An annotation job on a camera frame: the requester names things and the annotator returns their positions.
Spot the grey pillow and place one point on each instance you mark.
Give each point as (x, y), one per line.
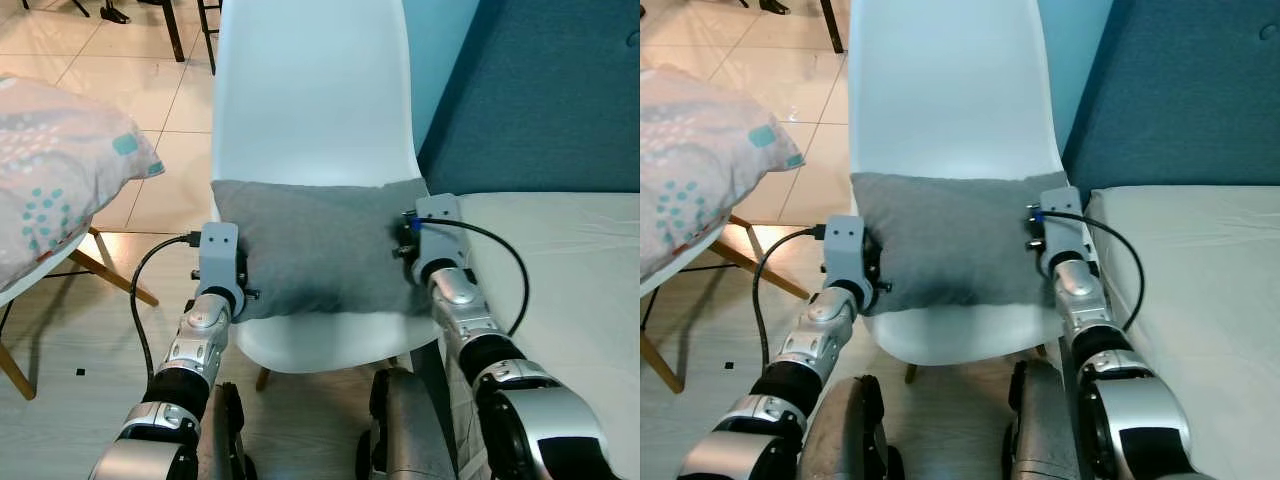
(950, 240)
(320, 250)

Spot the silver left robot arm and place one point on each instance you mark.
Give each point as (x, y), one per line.
(195, 350)
(815, 345)

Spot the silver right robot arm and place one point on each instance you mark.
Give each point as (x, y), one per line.
(540, 430)
(1140, 420)

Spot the patterned pillow orange teal shapes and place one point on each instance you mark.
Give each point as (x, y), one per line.
(60, 170)
(700, 160)

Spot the bed with beige sheet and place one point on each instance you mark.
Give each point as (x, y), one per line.
(580, 300)
(1200, 300)

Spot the grey robot right leg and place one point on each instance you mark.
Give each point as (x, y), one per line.
(405, 430)
(1045, 430)

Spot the dark teal upholstered headboard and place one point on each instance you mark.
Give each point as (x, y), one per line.
(540, 90)
(1180, 90)

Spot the dark furniture leg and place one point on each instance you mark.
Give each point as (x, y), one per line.
(210, 40)
(172, 30)
(830, 25)

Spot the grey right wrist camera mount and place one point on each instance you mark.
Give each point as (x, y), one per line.
(440, 235)
(1065, 235)

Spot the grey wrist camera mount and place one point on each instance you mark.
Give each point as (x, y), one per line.
(1065, 235)
(440, 235)
(842, 250)
(218, 255)

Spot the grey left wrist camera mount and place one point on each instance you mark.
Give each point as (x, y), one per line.
(218, 255)
(842, 250)

